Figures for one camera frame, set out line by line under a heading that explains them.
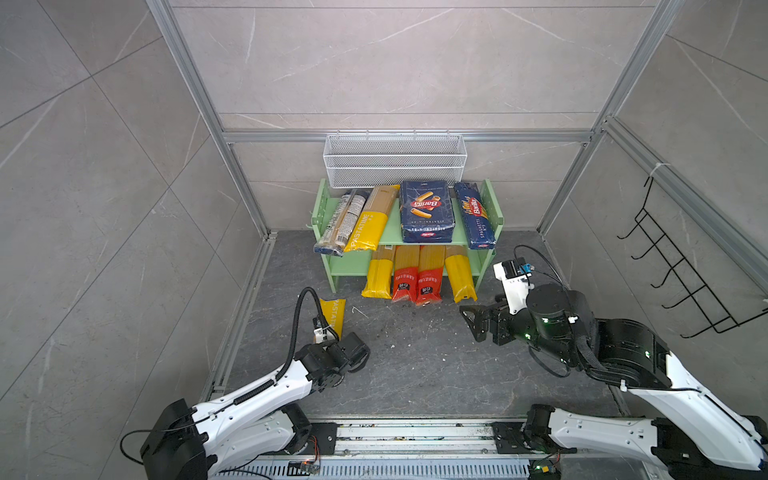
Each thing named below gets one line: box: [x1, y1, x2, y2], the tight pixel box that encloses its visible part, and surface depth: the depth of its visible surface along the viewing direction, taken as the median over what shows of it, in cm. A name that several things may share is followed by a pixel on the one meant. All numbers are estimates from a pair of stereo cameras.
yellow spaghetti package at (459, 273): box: [445, 245, 478, 303], surface depth 91 cm
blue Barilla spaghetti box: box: [454, 182, 496, 250], surface depth 83 cm
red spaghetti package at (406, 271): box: [392, 245, 420, 303], surface depth 88 cm
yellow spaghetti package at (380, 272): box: [361, 245, 396, 300], surface depth 90 cm
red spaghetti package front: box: [416, 245, 446, 305], surface depth 92 cm
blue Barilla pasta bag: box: [400, 180, 456, 243], surface depth 81 cm
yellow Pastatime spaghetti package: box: [344, 185, 400, 252], surface depth 85 cm
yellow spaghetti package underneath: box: [319, 298, 346, 340], surface depth 97 cm
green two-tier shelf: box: [311, 178, 504, 294], surface depth 87 cm
